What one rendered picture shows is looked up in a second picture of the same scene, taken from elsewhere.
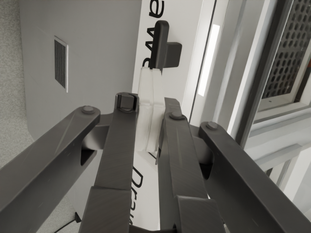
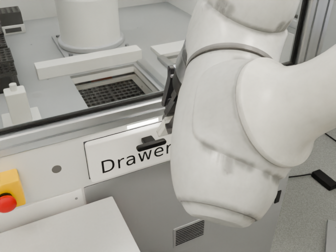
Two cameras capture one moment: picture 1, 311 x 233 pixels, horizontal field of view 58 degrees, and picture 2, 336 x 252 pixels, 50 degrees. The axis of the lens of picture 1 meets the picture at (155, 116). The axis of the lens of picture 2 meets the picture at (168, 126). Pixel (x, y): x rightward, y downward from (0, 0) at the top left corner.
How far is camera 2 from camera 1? 0.55 m
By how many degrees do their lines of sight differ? 13
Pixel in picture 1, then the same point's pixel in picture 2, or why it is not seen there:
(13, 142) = not seen: outside the picture
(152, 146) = not seen: hidden behind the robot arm
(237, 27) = (125, 118)
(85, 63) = (177, 205)
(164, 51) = (148, 142)
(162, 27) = (139, 147)
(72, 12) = (151, 232)
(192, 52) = (142, 131)
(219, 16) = (123, 128)
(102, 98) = not seen: hidden behind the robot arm
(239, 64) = (138, 109)
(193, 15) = (127, 138)
